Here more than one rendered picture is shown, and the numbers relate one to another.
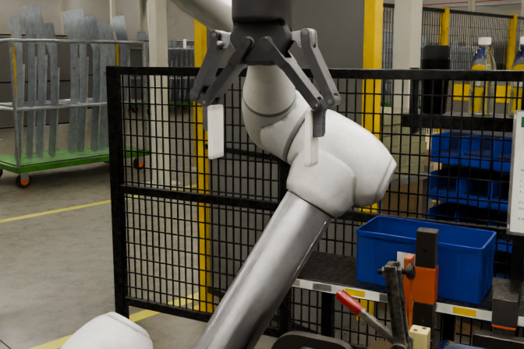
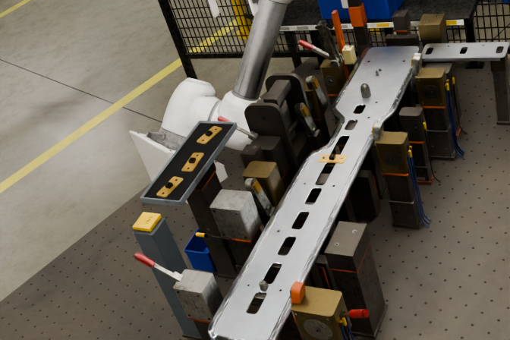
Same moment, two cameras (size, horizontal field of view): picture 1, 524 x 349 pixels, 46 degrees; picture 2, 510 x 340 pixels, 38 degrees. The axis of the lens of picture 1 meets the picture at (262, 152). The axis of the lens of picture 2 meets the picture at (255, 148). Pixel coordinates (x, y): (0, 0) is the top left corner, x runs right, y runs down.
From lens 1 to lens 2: 1.49 m
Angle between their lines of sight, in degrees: 27
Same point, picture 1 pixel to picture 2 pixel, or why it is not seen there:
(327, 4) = not seen: outside the picture
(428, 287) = (358, 17)
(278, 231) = (260, 20)
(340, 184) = not seen: outside the picture
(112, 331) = (192, 88)
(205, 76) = not seen: outside the picture
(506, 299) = (398, 16)
